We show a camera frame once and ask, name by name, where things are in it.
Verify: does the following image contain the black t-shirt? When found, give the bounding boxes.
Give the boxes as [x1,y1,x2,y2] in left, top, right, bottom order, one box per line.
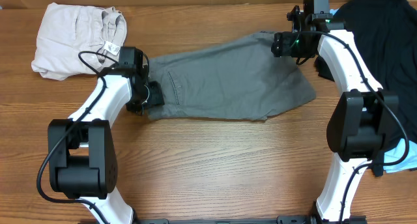
[334,0,416,176]

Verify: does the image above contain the grey shorts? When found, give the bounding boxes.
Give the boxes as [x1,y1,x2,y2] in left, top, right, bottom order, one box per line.
[148,31,316,120]

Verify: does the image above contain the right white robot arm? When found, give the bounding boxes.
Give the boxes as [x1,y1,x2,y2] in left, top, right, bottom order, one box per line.
[271,19,398,223]

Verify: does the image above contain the folded beige shorts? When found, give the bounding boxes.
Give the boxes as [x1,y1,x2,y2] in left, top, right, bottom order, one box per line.
[31,3,127,81]

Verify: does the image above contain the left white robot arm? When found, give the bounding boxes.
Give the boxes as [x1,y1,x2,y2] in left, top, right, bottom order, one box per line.
[46,64,163,223]

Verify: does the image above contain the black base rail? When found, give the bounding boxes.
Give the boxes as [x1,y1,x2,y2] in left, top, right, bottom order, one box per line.
[130,214,368,224]

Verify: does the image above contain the light blue garment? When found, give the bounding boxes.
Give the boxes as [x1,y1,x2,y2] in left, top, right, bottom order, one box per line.
[328,8,417,175]

